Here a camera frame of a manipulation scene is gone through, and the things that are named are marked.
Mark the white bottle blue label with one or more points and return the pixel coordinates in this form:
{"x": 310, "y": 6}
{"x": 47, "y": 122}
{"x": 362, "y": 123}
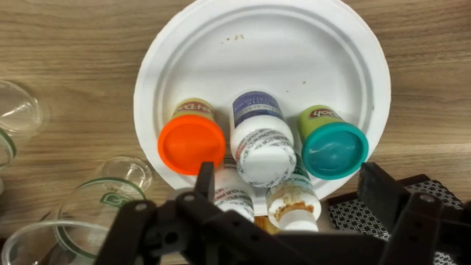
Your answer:
{"x": 262, "y": 151}

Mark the clear plastic cup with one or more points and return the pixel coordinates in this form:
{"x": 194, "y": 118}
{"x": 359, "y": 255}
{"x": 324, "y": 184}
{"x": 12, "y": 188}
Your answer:
{"x": 44, "y": 244}

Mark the white bottle green label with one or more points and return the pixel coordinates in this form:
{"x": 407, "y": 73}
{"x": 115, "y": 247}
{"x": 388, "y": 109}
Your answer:
{"x": 294, "y": 206}

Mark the clear cup green logo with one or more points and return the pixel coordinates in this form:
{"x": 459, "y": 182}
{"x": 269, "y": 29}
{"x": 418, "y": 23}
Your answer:
{"x": 122, "y": 171}
{"x": 19, "y": 112}

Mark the white bottle black text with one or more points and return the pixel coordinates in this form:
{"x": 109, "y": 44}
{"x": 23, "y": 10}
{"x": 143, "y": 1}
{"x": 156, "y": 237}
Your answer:
{"x": 232, "y": 196}

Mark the teal lid dough tub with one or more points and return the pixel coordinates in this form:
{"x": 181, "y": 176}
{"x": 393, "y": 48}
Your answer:
{"x": 332, "y": 149}

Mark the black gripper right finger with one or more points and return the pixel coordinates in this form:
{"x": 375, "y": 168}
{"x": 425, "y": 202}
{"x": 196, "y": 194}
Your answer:
{"x": 421, "y": 229}

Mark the white paper plate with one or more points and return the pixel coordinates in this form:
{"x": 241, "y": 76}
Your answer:
{"x": 265, "y": 48}

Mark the orange lid dough tub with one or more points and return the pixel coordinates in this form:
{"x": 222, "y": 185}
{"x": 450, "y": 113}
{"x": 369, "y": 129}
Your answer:
{"x": 191, "y": 141}

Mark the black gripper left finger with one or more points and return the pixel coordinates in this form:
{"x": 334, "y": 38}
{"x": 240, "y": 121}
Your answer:
{"x": 162, "y": 229}

